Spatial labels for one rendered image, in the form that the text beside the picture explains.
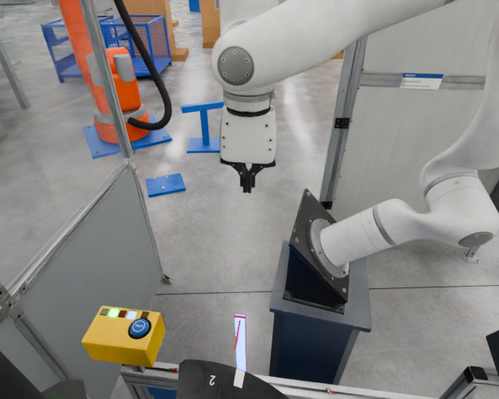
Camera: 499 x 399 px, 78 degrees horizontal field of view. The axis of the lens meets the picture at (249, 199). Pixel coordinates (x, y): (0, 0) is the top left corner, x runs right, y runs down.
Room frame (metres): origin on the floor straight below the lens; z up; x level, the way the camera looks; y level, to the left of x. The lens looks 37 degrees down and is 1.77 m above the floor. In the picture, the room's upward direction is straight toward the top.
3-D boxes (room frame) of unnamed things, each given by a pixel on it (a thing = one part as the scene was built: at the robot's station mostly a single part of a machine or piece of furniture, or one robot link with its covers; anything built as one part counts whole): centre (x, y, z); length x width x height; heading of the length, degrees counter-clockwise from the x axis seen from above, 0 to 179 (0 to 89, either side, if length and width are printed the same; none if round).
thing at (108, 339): (0.41, 0.31, 1.02); 0.16 x 0.10 x 0.11; 83
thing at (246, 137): (0.51, 0.00, 1.54); 0.10 x 0.07 x 0.11; 84
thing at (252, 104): (0.51, 0.00, 1.60); 0.09 x 0.08 x 0.03; 84
